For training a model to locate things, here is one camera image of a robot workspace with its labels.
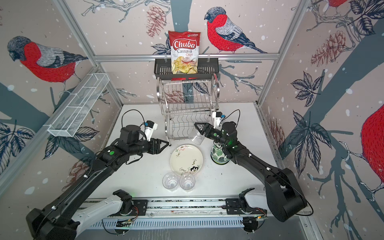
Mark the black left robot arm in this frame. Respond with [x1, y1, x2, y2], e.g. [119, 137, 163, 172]
[26, 121, 170, 240]

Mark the white wire wall basket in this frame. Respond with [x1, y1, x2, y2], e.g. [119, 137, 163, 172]
[48, 73, 110, 137]

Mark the blue floral white bowl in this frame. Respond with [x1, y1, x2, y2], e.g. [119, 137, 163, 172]
[212, 160, 229, 165]

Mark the black wall basket shelf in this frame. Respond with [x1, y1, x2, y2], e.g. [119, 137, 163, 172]
[154, 58, 219, 81]

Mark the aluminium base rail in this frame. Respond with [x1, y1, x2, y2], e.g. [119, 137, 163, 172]
[72, 194, 274, 234]

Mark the green leaf pattern bowl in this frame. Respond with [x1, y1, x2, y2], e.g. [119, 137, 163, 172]
[211, 143, 229, 162]

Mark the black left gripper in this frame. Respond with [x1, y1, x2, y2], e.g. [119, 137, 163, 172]
[129, 136, 170, 156]

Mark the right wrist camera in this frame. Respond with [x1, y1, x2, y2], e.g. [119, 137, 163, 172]
[212, 111, 226, 129]

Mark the silver two-tier dish rack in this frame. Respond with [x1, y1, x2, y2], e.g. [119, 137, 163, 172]
[157, 74, 220, 140]

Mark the clear drinking glass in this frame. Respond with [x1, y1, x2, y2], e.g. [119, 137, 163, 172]
[180, 173, 196, 191]
[162, 172, 180, 191]
[190, 132, 205, 146]

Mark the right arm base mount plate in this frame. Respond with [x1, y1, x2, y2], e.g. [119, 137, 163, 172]
[221, 198, 268, 216]

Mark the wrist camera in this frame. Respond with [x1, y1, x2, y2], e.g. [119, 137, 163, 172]
[212, 111, 226, 129]
[145, 121, 158, 142]

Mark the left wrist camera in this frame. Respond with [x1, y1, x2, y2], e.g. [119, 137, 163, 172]
[145, 121, 158, 142]

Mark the Chuba cassava chips bag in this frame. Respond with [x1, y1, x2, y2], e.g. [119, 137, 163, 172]
[169, 31, 201, 74]

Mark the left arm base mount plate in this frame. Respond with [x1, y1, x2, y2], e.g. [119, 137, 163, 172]
[108, 199, 149, 218]

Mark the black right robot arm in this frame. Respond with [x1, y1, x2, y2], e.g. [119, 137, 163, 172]
[194, 122, 309, 222]

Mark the white floral plate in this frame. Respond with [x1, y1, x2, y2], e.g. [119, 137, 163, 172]
[170, 144, 204, 176]

